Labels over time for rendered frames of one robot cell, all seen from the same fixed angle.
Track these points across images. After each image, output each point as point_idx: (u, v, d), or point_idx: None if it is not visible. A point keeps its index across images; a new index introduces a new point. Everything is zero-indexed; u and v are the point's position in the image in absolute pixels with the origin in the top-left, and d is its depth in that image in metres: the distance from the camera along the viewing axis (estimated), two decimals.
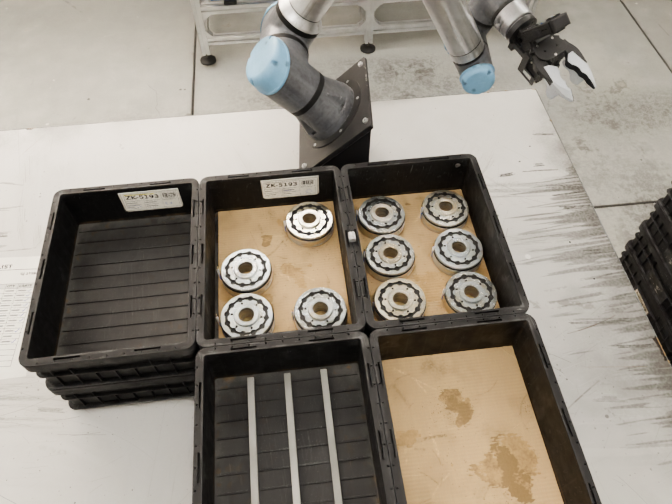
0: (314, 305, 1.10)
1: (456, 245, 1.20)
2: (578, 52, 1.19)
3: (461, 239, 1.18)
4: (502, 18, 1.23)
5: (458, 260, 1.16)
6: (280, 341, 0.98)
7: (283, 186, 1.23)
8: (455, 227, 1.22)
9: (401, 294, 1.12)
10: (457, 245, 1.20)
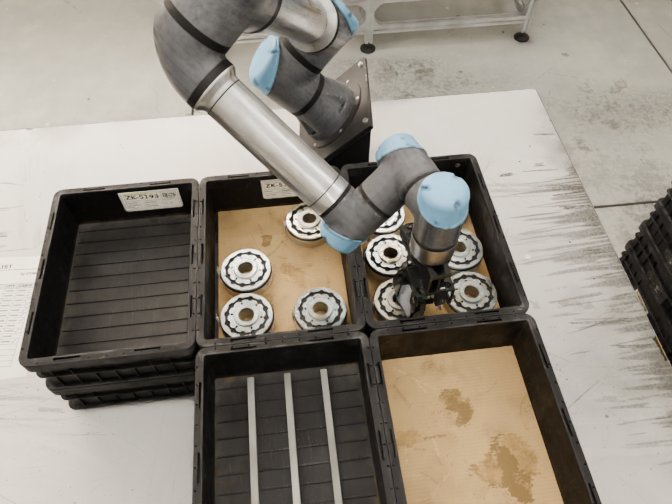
0: (314, 305, 1.10)
1: (456, 245, 1.20)
2: (395, 282, 1.06)
3: (461, 239, 1.18)
4: None
5: (458, 260, 1.16)
6: (280, 341, 0.98)
7: (283, 186, 1.23)
8: None
9: None
10: (457, 245, 1.20)
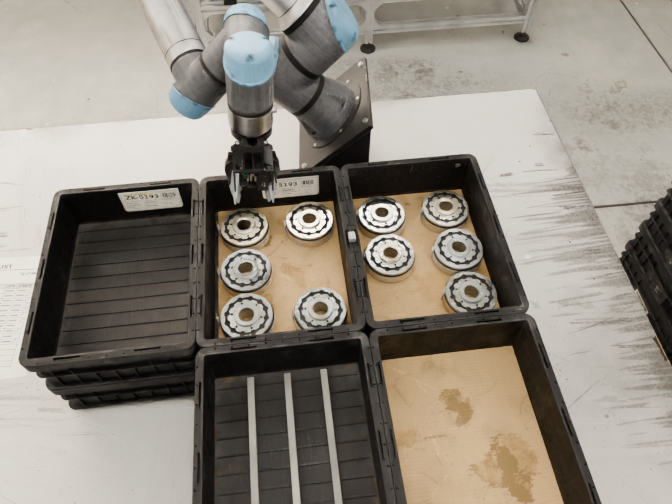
0: (314, 305, 1.10)
1: (456, 245, 1.20)
2: (227, 168, 1.07)
3: (461, 239, 1.18)
4: None
5: (458, 260, 1.16)
6: (280, 341, 0.98)
7: (283, 186, 1.23)
8: (455, 227, 1.22)
9: (247, 221, 1.22)
10: (457, 245, 1.20)
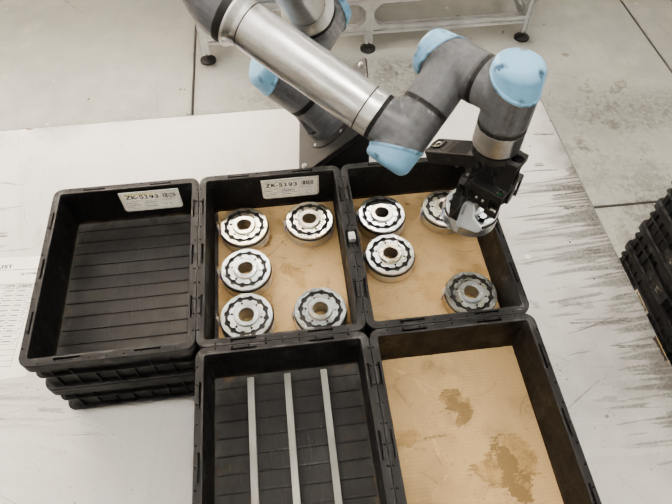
0: (314, 305, 1.10)
1: None
2: (451, 206, 0.98)
3: None
4: None
5: None
6: (280, 341, 0.98)
7: (283, 186, 1.23)
8: None
9: (247, 221, 1.22)
10: None
